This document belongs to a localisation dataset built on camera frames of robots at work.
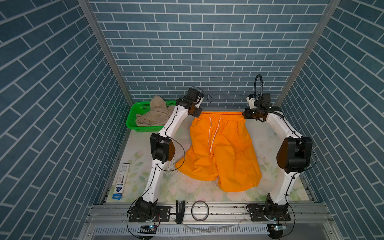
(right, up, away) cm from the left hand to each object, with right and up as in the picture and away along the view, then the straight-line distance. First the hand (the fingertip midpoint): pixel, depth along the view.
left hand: (196, 110), depth 98 cm
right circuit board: (+41, -59, -26) cm, 76 cm away
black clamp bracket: (-7, -52, -25) cm, 58 cm away
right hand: (+31, -1, -2) cm, 31 cm away
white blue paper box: (-41, -44, -16) cm, 62 cm away
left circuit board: (-23, -61, -25) cm, 70 cm away
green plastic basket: (-44, +3, +16) cm, 47 cm away
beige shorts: (-29, -3, +13) cm, 32 cm away
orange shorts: (+15, -25, -6) cm, 30 cm away
